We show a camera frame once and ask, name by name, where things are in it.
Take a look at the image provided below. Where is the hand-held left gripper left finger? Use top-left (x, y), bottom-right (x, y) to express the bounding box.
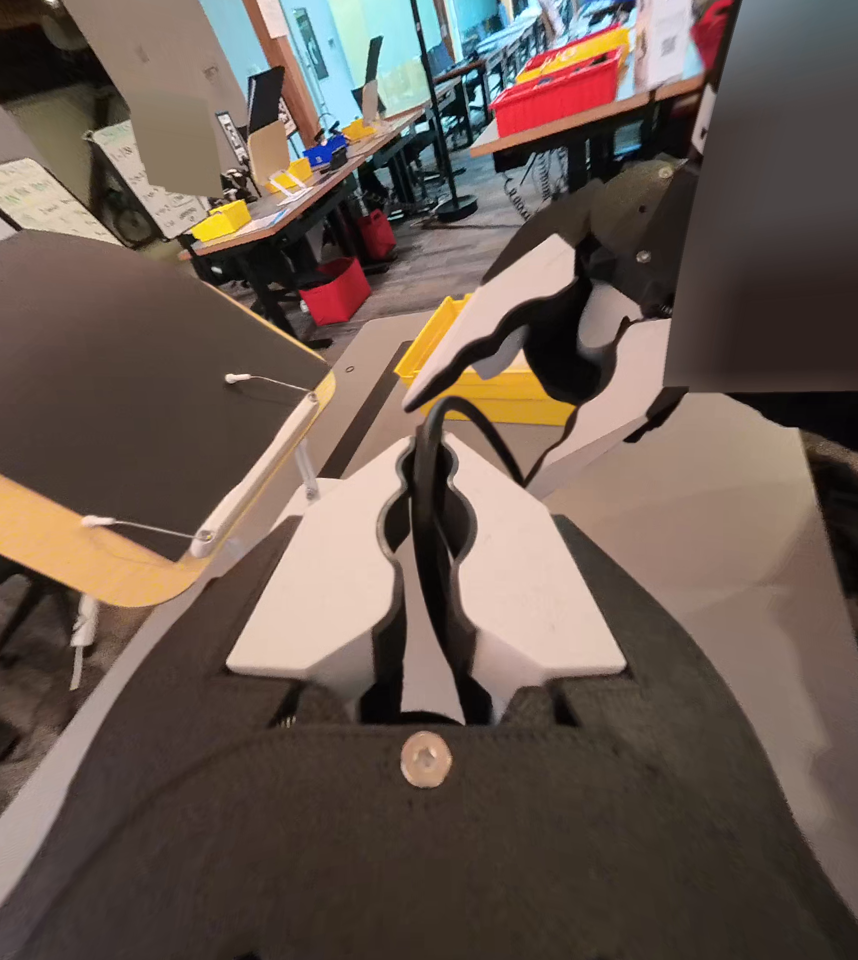
top-left (227, 438), bottom-right (419, 706)

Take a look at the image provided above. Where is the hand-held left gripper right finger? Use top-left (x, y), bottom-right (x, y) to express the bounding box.
top-left (441, 435), bottom-right (629, 709)

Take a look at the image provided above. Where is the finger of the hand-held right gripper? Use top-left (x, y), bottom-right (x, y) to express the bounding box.
top-left (527, 315), bottom-right (688, 501)
top-left (402, 233), bottom-right (583, 414)

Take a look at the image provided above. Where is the yellow plastic bin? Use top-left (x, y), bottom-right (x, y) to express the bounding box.
top-left (395, 293), bottom-right (577, 429)

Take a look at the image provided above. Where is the thin black cable loop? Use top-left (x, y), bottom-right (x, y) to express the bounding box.
top-left (410, 393), bottom-right (527, 706)

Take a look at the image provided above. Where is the white board stand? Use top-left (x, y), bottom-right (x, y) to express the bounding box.
top-left (189, 393), bottom-right (325, 559)

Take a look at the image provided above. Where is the small wooden desk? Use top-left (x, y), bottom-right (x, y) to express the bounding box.
top-left (467, 68), bottom-right (707, 196)

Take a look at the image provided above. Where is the red plastic bin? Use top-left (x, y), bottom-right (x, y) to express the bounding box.
top-left (299, 255), bottom-right (374, 327)
top-left (489, 48), bottom-right (628, 139)

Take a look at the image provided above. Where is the black round-top pole stand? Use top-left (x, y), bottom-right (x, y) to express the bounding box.
top-left (407, 0), bottom-right (479, 223)

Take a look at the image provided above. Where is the long wooden desk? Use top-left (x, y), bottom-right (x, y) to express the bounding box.
top-left (182, 105), bottom-right (430, 339)

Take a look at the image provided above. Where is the small blue bin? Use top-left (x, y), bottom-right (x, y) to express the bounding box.
top-left (302, 135), bottom-right (352, 169)

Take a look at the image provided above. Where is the small yellow bin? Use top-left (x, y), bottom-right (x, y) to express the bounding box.
top-left (189, 200), bottom-right (253, 246)

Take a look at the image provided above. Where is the wooden board with black mat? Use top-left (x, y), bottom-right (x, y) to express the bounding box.
top-left (0, 228), bottom-right (337, 609)

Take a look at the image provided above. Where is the whiteboard with writing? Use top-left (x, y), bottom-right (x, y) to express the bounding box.
top-left (0, 158), bottom-right (122, 246)
top-left (92, 120), bottom-right (212, 241)

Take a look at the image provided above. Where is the white cable tie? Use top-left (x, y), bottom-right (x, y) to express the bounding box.
top-left (224, 371), bottom-right (317, 403)

